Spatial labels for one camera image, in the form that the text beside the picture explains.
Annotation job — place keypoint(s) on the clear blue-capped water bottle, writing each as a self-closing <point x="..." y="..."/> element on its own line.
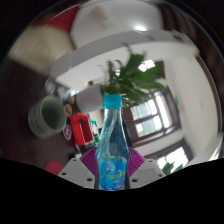
<point x="112" y="160"/>

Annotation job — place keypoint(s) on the red box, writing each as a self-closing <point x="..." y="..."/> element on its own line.
<point x="81" y="129"/>

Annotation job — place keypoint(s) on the red carpeted staircase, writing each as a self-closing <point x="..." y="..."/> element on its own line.
<point x="63" y="20"/>

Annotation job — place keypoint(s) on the dark wood framed window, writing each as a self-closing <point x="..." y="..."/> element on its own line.
<point x="173" y="156"/>
<point x="146" y="65"/>

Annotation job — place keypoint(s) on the small round dish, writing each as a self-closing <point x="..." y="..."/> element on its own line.
<point x="68" y="109"/>
<point x="67" y="132"/>

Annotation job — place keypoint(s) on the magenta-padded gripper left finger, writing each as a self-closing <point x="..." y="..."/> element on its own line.
<point x="76" y="171"/>

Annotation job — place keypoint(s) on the green exit sign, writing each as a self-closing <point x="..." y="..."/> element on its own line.
<point x="176" y="100"/>

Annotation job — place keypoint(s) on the dark wooden double door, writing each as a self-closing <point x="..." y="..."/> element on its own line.
<point x="146" y="117"/>

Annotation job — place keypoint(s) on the grey-green patterned mug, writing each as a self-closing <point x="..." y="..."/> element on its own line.
<point x="46" y="117"/>

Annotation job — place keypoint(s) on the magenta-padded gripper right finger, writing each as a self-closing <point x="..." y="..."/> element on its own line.
<point x="146" y="171"/>

